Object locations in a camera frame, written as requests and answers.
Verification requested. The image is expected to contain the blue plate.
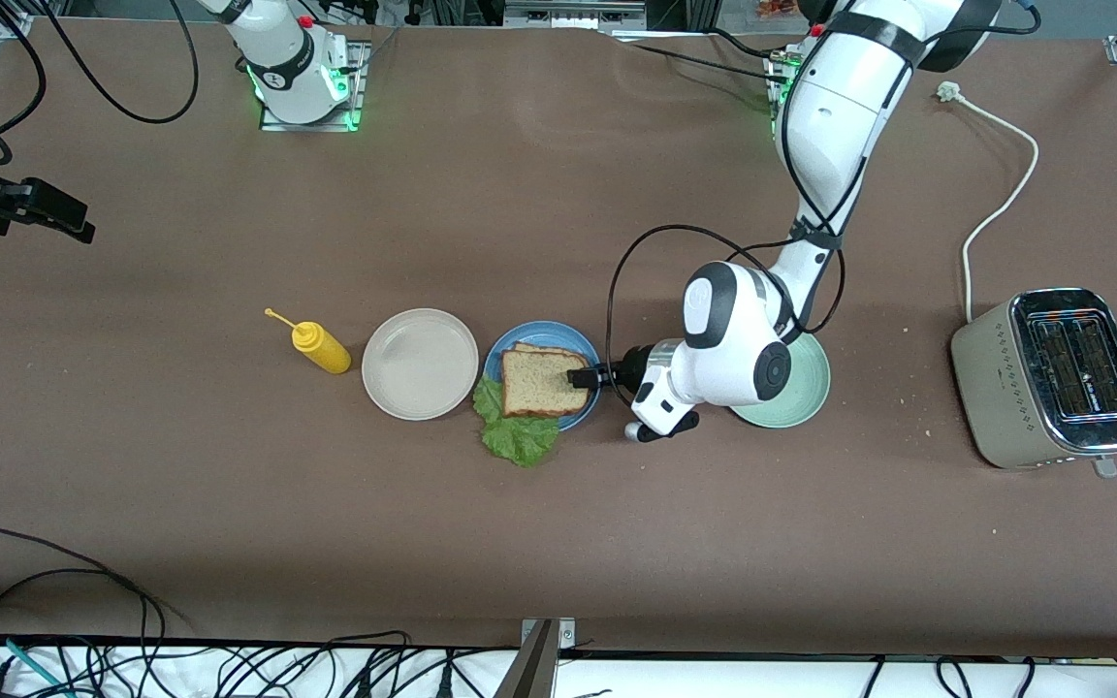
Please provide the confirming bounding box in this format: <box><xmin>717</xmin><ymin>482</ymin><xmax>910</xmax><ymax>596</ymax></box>
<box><xmin>483</xmin><ymin>321</ymin><xmax>603</xmax><ymax>433</ymax></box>

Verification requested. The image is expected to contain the metal table edge bracket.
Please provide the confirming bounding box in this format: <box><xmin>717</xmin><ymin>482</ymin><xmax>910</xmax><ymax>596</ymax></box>
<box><xmin>495</xmin><ymin>619</ymin><xmax>577</xmax><ymax>698</ymax></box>

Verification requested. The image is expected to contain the green lettuce leaf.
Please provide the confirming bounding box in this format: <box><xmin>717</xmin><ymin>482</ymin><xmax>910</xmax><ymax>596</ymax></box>
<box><xmin>473</xmin><ymin>376</ymin><xmax>560</xmax><ymax>468</ymax></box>

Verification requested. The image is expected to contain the beige steel toaster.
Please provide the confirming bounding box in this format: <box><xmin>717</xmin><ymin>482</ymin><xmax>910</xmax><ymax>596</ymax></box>
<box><xmin>949</xmin><ymin>287</ymin><xmax>1117</xmax><ymax>479</ymax></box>

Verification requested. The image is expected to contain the yellow squeeze bottle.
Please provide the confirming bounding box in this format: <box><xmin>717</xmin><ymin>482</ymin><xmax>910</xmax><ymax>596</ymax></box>
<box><xmin>265</xmin><ymin>307</ymin><xmax>353</xmax><ymax>375</ymax></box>

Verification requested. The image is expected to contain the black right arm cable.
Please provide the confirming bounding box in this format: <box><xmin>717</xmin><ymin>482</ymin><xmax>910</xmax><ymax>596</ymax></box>
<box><xmin>0</xmin><ymin>0</ymin><xmax>201</xmax><ymax>168</ymax></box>

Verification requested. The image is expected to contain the black left arm base cable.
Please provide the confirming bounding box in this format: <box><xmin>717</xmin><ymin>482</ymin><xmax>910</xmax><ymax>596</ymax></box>
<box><xmin>617</xmin><ymin>29</ymin><xmax>797</xmax><ymax>86</ymax></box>

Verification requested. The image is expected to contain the grey power strip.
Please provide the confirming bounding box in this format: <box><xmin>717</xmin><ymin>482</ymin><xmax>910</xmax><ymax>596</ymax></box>
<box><xmin>503</xmin><ymin>0</ymin><xmax>647</xmax><ymax>30</ymax></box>

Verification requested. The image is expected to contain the light green plate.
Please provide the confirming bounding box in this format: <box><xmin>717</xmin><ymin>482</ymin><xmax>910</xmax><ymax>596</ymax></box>
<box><xmin>731</xmin><ymin>333</ymin><xmax>832</xmax><ymax>429</ymax></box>

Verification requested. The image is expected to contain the teal cable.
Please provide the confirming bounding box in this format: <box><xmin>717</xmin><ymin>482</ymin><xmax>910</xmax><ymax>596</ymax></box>
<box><xmin>0</xmin><ymin>632</ymin><xmax>75</xmax><ymax>698</ymax></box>

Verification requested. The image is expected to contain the beige plate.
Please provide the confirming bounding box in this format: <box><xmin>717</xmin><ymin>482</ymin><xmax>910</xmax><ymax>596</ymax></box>
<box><xmin>362</xmin><ymin>308</ymin><xmax>480</xmax><ymax>422</ymax></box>

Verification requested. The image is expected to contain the white toaster power cord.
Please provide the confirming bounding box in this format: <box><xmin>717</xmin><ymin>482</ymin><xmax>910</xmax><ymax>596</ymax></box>
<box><xmin>937</xmin><ymin>82</ymin><xmax>1041</xmax><ymax>326</ymax></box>

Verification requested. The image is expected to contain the long black loose cable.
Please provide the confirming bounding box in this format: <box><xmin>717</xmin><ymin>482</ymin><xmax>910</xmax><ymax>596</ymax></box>
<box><xmin>0</xmin><ymin>528</ymin><xmax>167</xmax><ymax>680</ymax></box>

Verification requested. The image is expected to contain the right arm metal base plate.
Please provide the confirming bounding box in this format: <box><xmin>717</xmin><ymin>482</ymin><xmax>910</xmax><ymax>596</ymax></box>
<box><xmin>260</xmin><ymin>39</ymin><xmax>371</xmax><ymax>133</ymax></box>

